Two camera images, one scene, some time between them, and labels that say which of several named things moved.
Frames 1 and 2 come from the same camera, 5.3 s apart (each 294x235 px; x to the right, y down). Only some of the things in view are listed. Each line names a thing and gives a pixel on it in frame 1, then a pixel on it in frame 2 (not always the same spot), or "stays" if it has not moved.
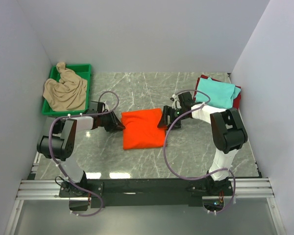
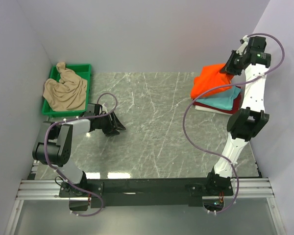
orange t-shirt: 141,130 → 210,77
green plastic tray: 83,70 stays
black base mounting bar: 145,193 stays
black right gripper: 167,111 → 228,68
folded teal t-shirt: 222,94 stays
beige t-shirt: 68,93 stays
